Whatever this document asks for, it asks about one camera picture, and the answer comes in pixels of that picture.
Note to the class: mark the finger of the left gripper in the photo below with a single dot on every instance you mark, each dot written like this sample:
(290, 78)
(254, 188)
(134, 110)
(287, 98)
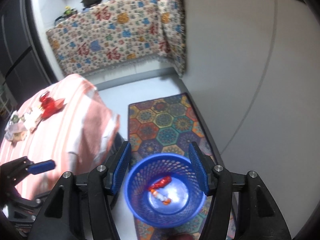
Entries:
(22, 167)

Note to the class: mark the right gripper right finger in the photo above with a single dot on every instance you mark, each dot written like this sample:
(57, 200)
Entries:
(259, 217)

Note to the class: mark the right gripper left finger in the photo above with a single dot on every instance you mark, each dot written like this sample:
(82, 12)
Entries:
(60, 216)

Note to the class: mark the red snack wrapper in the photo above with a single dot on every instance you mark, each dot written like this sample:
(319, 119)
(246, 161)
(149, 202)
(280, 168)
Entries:
(160, 183)

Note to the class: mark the orange white snack bag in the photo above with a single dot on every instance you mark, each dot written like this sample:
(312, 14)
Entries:
(165, 200)

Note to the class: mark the pink striped tablecloth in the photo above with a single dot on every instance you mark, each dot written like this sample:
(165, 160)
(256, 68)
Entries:
(78, 138)

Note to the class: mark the crushed red can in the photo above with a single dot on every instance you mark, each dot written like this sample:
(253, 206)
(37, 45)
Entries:
(49, 105)

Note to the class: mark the blue mesh waste basket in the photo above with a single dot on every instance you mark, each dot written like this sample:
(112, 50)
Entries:
(186, 197)

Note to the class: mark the colourful hexagon floor mat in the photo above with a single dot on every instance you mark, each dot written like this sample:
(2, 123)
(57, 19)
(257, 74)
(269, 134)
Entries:
(168, 125)

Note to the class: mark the green yellow toy figure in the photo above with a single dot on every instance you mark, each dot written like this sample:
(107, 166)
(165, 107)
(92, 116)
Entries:
(67, 14)

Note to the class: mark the patterned fu character cloth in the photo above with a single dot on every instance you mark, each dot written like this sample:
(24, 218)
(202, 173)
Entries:
(118, 33)

